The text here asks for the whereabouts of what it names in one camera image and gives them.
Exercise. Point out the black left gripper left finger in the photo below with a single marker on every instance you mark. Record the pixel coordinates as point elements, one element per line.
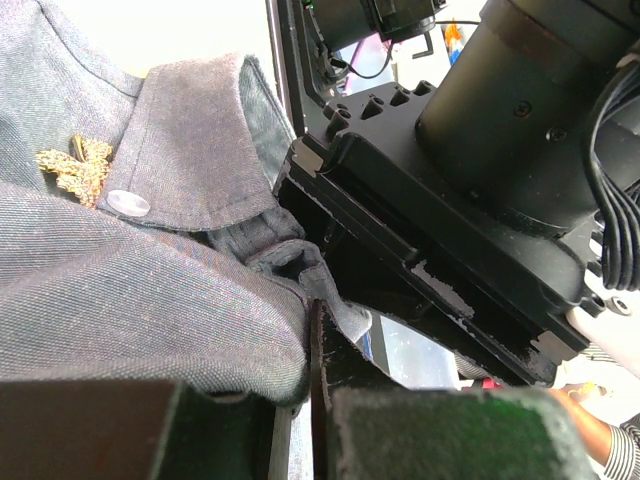
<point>132,430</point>

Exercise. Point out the gold brooch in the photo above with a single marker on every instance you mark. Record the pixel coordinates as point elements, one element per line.
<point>83,171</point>

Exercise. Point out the grey button-up shirt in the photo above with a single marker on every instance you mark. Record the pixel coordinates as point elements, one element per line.
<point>187,268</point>

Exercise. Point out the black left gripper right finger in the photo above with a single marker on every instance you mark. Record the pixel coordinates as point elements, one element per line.
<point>365,425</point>

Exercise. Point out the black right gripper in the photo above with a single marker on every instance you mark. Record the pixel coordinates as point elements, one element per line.
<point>400,241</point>

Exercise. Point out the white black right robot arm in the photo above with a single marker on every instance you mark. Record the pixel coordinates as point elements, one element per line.
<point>537,122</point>

